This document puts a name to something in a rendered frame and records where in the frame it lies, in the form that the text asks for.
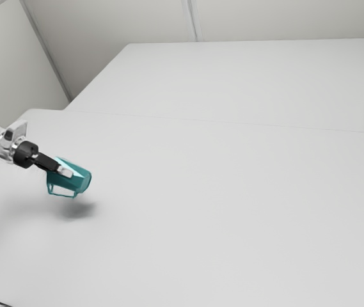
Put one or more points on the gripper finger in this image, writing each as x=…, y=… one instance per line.
x=52, y=163

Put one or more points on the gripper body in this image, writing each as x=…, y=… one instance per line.
x=25, y=154

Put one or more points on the teal faceted mug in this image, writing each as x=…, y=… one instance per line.
x=74, y=181

